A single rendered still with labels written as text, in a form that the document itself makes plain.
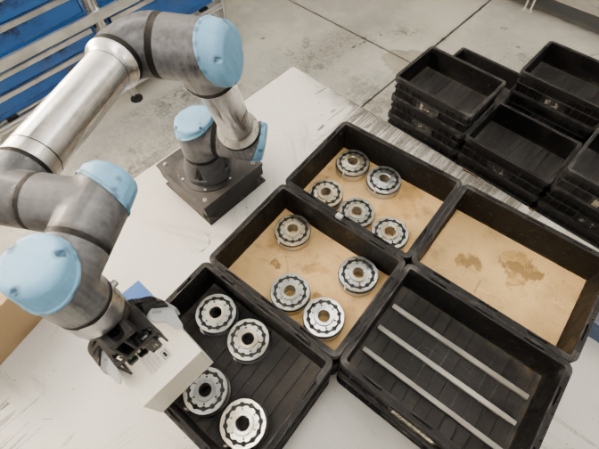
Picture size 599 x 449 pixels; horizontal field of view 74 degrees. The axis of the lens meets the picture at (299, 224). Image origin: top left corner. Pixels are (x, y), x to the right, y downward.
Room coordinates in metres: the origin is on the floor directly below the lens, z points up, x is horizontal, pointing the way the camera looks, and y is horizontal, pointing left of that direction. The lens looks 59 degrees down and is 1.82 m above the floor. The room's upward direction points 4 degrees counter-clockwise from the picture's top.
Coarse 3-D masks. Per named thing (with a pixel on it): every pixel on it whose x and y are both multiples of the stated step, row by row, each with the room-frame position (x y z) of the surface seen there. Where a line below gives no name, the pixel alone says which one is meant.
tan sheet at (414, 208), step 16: (320, 176) 0.76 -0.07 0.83; (336, 176) 0.76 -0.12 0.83; (352, 192) 0.69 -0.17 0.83; (368, 192) 0.69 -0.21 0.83; (400, 192) 0.68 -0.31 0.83; (416, 192) 0.68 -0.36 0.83; (384, 208) 0.63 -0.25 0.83; (400, 208) 0.62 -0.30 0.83; (416, 208) 0.62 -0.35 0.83; (432, 208) 0.62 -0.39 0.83; (416, 224) 0.57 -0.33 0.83
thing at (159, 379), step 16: (128, 288) 0.30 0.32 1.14; (144, 288) 0.29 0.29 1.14; (176, 336) 0.20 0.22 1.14; (160, 352) 0.17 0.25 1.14; (176, 352) 0.17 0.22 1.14; (192, 352) 0.17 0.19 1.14; (144, 368) 0.15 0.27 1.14; (160, 368) 0.15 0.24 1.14; (176, 368) 0.15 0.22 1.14; (192, 368) 0.15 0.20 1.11; (128, 384) 0.13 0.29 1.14; (144, 384) 0.12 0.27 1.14; (160, 384) 0.12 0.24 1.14; (176, 384) 0.13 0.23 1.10; (144, 400) 0.10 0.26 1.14; (160, 400) 0.10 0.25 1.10
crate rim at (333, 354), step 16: (272, 192) 0.64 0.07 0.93; (256, 208) 0.59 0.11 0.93; (320, 208) 0.58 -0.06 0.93; (240, 224) 0.54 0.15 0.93; (368, 240) 0.47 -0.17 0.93; (224, 272) 0.41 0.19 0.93; (384, 288) 0.35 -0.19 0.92; (272, 304) 0.32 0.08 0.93; (288, 320) 0.28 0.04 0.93; (352, 336) 0.24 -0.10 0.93; (336, 352) 0.20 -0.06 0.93
